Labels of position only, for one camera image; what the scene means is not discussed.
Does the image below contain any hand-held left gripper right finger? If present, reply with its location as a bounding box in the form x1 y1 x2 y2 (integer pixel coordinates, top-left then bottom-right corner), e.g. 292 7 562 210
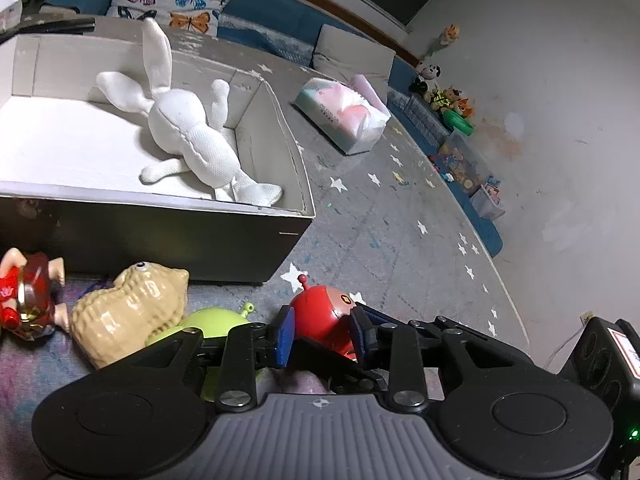
349 306 531 413

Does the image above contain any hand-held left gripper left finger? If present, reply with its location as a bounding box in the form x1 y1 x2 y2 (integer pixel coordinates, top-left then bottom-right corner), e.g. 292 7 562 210
127 307 301 413

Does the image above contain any red round antenna toy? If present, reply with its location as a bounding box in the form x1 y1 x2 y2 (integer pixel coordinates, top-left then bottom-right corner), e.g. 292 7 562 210
289 274 368 361

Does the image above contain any green round antenna toy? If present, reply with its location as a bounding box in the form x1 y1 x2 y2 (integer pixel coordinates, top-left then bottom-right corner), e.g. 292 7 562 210
145 301 268 403

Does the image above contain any white cardboard box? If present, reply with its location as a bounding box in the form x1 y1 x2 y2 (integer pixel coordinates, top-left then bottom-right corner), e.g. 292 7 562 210
0 34 317 285

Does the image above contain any black-haired red doll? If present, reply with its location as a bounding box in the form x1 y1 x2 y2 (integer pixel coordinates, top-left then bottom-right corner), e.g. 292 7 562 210
0 247 68 343

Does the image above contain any beige peanut toy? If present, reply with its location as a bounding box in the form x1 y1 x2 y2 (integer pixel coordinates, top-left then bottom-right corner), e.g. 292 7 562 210
69 261 191 371

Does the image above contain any small pale toy box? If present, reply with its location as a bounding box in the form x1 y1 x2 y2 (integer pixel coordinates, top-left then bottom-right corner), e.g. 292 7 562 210
470 182 507 222

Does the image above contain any clear bin of toys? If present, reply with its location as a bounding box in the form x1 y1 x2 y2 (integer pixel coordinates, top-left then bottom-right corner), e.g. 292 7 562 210
431 130 493 197

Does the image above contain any pastel tissue pack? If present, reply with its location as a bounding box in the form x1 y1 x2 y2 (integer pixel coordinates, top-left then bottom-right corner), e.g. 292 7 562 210
293 74 392 156

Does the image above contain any green plastic toy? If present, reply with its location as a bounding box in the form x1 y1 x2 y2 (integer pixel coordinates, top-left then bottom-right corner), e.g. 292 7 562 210
442 109 475 136

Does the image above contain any white rabbit plush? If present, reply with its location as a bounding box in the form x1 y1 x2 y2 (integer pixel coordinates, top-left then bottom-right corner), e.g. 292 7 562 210
95 17 284 208

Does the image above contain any heap of small plush toys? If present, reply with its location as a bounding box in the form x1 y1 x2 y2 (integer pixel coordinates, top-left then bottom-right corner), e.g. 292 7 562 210
430 87 477 117

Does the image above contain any panda plush toy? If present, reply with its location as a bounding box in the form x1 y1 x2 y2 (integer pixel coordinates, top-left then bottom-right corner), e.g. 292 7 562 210
414 62 442 94

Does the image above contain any grey cushion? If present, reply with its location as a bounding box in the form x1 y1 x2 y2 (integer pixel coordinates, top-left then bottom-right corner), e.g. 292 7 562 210
312 24 396 96

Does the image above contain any black long box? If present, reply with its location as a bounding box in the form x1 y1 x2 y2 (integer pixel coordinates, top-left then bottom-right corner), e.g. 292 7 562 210
0 15 96 43

